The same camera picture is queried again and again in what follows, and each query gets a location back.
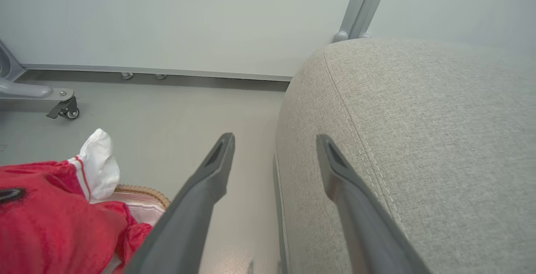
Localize red garment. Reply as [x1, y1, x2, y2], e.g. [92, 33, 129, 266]
[0, 160, 153, 274]

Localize grey partition bottom rail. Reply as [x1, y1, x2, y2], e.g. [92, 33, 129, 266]
[21, 64, 294, 83]

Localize grey partition post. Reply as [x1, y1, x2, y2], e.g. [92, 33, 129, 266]
[333, 0, 394, 43]

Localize grey caster wheel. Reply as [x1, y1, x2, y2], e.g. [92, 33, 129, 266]
[46, 96, 80, 120]

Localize white basket with wicker rim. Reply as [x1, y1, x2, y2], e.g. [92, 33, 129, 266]
[90, 184, 171, 274]

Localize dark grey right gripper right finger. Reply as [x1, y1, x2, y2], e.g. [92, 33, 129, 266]
[316, 134, 433, 274]

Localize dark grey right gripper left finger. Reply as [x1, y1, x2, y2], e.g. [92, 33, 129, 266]
[124, 132, 236, 274]

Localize white garment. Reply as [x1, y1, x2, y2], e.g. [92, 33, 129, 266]
[69, 128, 121, 202]

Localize grey stand leg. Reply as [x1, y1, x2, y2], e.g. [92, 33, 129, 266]
[0, 39, 76, 102]

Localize beige fabric sofa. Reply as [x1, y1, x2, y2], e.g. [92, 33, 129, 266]
[273, 37, 536, 274]

